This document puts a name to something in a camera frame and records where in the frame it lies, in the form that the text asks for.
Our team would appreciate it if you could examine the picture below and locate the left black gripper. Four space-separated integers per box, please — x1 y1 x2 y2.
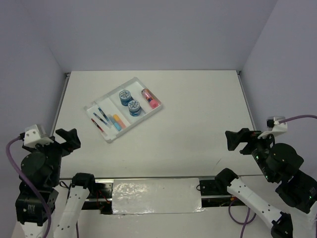
24 127 81 185

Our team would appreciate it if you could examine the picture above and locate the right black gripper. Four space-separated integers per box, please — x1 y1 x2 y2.
223 125 276 179

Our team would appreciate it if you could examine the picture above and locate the red ink refill tube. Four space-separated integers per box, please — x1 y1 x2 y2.
91 118 104 132

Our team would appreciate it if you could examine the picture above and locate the blue ink refill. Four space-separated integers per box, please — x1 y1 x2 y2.
98 107 110 123
93 113 108 126

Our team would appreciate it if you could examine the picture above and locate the blue highlighter stick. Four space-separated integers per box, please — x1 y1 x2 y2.
109 116 122 131

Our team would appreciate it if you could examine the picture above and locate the orange highlighter stick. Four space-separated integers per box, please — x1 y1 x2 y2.
113 114 126 129

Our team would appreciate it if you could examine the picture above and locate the blue round jar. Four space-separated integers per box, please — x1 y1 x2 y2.
128 100 142 117
118 90 133 106

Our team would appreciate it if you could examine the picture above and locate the pink capped clear tube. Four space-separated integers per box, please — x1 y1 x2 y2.
141 88 159 109

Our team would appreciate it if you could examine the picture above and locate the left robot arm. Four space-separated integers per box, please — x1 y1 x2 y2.
15 125 97 238

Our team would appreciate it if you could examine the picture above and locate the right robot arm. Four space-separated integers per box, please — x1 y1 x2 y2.
215 126 317 238

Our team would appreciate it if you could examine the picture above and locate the white compartment organizer tray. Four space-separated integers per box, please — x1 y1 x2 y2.
84 77 162 143

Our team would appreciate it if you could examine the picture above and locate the silver foil tape sheet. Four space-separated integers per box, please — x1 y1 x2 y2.
112 178 204 215

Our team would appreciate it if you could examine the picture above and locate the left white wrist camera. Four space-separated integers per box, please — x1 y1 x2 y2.
23 124 53 148

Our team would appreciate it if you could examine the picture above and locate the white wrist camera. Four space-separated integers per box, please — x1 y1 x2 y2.
23 124 53 148
258 116 288 139

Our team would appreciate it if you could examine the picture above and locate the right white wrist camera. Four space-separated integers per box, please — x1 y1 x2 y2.
258 116 288 139

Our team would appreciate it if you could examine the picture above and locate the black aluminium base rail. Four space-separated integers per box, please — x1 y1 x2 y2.
59 177 248 215

